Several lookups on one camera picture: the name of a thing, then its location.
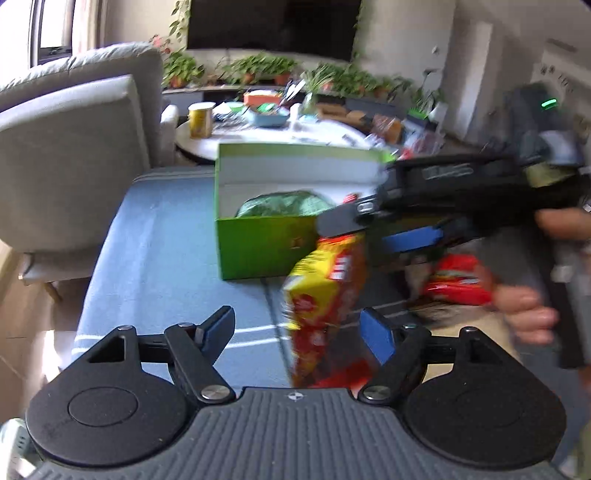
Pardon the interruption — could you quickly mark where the glass vase with plant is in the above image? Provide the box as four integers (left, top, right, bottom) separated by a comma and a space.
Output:
300, 69, 334, 117

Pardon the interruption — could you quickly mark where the red snack packet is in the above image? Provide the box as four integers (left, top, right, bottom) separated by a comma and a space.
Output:
422, 254, 497, 306

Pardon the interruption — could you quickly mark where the white power strip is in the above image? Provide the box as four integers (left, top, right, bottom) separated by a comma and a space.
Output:
0, 418, 35, 480

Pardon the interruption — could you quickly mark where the yellow can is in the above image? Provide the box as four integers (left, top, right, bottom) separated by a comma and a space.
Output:
188, 102, 217, 138

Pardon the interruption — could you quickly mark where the large-leaf plant in white pot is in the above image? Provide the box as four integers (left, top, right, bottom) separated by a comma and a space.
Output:
409, 69, 450, 126

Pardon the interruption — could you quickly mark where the blue striped tablecloth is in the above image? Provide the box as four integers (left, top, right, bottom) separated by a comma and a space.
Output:
69, 166, 522, 393

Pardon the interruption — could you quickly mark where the yellow red snack bag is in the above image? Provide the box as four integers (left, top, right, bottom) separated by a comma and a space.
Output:
279, 231, 386, 391

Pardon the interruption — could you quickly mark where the person's right hand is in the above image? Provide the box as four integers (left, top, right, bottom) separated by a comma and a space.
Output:
492, 209, 591, 344

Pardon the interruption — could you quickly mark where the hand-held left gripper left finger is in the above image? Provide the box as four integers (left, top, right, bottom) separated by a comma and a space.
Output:
85, 305, 237, 407

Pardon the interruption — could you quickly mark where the open brown cardboard box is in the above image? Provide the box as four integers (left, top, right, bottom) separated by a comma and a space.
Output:
316, 102, 370, 128

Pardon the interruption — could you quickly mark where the hanging vine plant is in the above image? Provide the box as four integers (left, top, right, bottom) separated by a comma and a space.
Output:
167, 0, 191, 42
351, 0, 370, 61

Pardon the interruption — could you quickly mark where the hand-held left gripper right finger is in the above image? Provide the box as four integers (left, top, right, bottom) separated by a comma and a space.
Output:
358, 307, 506, 407

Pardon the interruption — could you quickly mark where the clear storage bin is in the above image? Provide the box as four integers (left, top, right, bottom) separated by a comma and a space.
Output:
405, 122, 445, 158

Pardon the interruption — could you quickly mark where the row of potted plants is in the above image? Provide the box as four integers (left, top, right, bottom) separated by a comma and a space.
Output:
150, 34, 444, 100

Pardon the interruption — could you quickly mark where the green cardboard box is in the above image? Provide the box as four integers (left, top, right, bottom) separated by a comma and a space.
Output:
213, 142, 398, 282

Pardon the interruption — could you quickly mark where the grey sofa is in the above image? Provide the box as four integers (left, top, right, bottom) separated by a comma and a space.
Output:
0, 41, 181, 287

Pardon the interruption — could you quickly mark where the green snack packet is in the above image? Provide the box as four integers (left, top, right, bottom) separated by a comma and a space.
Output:
236, 190, 335, 219

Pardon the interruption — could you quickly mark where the window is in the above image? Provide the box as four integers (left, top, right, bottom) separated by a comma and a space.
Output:
28, 0, 75, 65

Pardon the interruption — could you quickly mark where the orange box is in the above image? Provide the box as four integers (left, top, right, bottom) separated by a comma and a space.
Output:
244, 91, 280, 108

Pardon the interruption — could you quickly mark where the black television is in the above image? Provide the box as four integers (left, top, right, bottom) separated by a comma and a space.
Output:
186, 0, 363, 63

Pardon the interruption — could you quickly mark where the light blue basket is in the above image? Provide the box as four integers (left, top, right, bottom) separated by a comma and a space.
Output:
247, 108, 289, 128

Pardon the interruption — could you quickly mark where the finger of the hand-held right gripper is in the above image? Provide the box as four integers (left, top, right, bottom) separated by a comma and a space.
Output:
369, 220, 469, 269
315, 193, 403, 238

